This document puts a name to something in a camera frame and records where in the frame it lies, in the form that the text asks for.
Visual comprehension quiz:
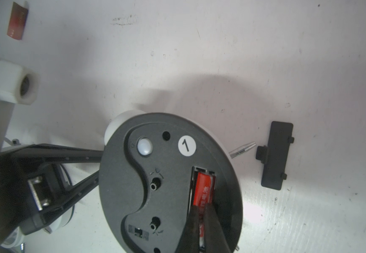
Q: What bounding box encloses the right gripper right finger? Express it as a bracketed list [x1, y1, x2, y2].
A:
[204, 203, 231, 253]

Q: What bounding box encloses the red battery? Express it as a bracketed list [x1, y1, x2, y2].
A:
[192, 171, 215, 252]
[7, 2, 29, 41]

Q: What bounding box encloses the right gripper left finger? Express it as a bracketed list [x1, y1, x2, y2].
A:
[175, 206, 202, 253]

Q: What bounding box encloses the white alarm clock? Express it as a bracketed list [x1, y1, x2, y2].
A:
[0, 137, 75, 253]
[99, 110, 243, 253]

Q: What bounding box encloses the black battery cover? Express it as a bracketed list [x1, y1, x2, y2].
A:
[256, 121, 295, 190]

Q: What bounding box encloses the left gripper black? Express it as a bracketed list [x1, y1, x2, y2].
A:
[0, 144, 104, 246]

